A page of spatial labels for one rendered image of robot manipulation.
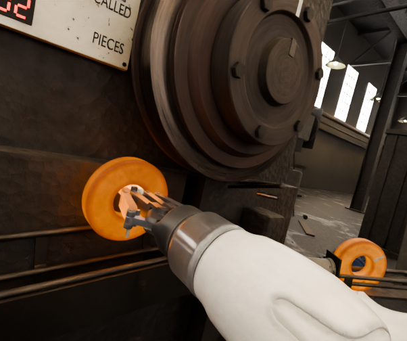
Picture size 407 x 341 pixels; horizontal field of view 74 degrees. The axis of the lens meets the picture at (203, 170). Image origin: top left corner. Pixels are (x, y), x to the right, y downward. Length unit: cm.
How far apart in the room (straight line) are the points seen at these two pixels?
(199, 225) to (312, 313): 14
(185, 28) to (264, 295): 41
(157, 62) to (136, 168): 18
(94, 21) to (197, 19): 19
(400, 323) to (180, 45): 47
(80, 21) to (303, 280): 53
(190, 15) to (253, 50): 12
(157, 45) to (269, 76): 20
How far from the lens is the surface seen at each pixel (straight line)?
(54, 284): 51
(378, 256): 98
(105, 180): 48
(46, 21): 57
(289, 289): 23
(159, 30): 49
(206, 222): 31
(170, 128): 49
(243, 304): 24
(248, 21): 50
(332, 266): 91
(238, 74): 46
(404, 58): 994
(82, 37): 58
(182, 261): 31
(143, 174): 50
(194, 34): 50
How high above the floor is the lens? 95
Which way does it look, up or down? 6 degrees down
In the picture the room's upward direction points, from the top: 13 degrees clockwise
